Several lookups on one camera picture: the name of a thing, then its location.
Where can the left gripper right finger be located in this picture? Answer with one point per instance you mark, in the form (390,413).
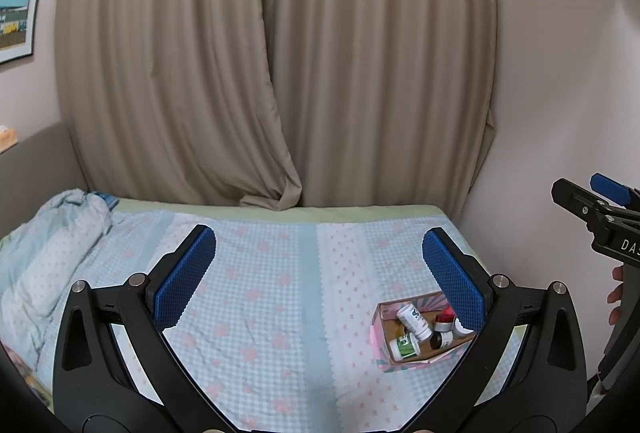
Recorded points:
(525,370)

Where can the person's right hand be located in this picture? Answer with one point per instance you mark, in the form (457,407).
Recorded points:
(615,297)

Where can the small dark bottle white cap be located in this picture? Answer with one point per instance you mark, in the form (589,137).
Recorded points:
(441,340)

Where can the light blue patterned bedspread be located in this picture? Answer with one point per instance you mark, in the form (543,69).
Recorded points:
(278,332)

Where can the red capped silver jar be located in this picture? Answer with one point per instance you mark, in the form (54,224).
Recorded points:
(443,322)

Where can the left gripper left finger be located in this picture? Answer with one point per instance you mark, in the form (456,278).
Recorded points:
(114,371)

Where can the green labelled white bottle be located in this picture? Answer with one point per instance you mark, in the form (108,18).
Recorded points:
(404,347)

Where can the beige curtain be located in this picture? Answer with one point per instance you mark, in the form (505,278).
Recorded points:
(279,103)

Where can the framed wall picture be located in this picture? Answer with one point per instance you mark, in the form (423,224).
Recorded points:
(17,27)

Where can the pink cardboard box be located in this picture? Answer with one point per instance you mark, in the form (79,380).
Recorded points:
(387,327)

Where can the large white capped jar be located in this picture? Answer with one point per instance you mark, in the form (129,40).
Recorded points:
(459,330)

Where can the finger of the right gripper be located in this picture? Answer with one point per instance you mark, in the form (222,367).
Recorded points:
(578,201)
(614,191)

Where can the grey bed headboard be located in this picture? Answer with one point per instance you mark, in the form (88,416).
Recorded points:
(35,170)

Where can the red rectangular box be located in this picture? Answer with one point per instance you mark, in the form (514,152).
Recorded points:
(448,314)

